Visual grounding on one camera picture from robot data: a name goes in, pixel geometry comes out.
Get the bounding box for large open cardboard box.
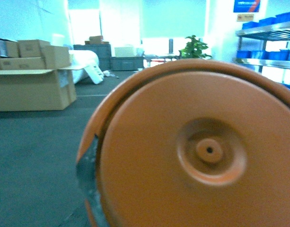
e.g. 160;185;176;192
0;66;83;112

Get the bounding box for green potted plant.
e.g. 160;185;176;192
179;35;212;60

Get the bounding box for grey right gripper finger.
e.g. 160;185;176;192
76;135;107;227

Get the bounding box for white foam packing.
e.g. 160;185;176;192
69;50;104;85

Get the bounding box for grey plastic crate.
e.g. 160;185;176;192
110;57;144;71

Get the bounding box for orange round cap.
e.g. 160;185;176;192
77;59;290;227

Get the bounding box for steel shelf rack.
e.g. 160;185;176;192
233;12;290;88

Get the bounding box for stacked cardboard boxes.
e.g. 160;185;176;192
0;38;71;70

